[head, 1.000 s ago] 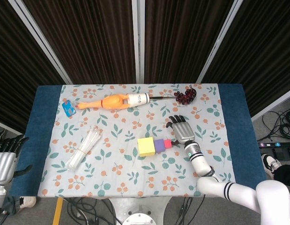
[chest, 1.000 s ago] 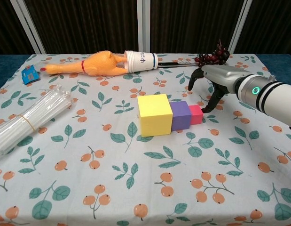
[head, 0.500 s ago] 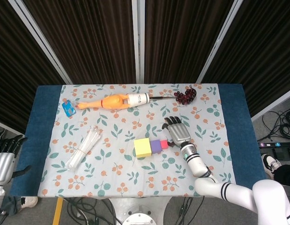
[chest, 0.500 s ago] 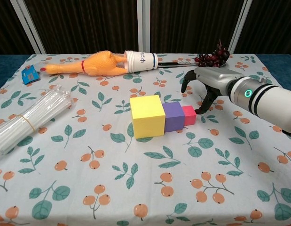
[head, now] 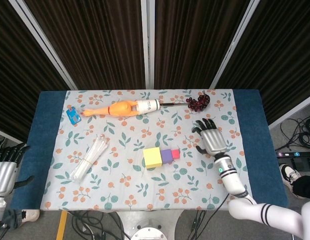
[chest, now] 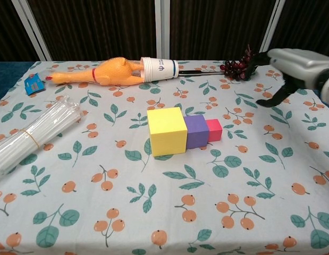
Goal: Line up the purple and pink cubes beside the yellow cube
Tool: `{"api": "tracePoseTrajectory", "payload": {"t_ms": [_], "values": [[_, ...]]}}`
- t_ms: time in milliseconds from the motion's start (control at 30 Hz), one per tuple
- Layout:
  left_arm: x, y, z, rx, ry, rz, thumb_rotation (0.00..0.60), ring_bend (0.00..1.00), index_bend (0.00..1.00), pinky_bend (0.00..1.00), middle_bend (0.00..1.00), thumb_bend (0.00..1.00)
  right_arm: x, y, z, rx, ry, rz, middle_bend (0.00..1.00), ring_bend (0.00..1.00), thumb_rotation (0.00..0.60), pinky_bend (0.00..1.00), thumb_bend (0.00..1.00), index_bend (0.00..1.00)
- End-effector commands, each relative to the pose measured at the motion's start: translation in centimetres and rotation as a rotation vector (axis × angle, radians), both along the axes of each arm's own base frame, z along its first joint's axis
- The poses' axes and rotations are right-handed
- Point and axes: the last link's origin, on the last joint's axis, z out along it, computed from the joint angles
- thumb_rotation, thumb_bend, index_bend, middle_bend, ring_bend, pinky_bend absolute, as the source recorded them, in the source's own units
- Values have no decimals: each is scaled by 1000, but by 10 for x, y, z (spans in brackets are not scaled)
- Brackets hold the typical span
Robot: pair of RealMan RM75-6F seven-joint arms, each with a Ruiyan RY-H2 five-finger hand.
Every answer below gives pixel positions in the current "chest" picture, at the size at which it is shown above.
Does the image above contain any white partition frame post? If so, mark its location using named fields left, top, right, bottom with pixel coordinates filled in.
left=154, top=0, right=172, bottom=60
left=258, top=0, right=286, bottom=55
left=11, top=0, right=53, bottom=62

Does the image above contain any black-handled metal spoon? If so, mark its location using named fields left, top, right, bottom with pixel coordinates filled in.
left=178, top=63, right=259, bottom=78

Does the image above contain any floral patterned tablecloth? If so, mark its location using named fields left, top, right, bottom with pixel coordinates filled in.
left=0, top=60, right=329, bottom=255

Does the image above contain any white paper cup stack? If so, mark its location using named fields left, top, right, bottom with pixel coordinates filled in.
left=139, top=56, right=180, bottom=81

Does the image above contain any large yellow foam cube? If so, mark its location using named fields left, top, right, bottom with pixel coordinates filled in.
left=147, top=107, right=188, bottom=157

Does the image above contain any small red foam cube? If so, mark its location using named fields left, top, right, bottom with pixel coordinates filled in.
left=205, top=118, right=224, bottom=142

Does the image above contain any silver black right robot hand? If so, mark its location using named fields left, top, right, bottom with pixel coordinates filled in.
left=245, top=48, right=329, bottom=108

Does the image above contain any small blue packet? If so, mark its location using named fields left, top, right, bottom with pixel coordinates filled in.
left=23, top=73, right=46, bottom=96

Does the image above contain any orange rubber chicken toy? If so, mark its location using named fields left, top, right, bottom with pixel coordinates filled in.
left=46, top=56, right=149, bottom=87

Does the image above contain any bundle of clear straws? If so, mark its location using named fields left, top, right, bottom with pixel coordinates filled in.
left=0, top=95, right=82, bottom=184

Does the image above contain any purple foam cube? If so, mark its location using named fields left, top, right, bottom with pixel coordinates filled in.
left=183, top=115, right=210, bottom=150

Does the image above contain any dark red grape bunch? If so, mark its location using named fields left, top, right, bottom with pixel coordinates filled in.
left=220, top=44, right=258, bottom=81

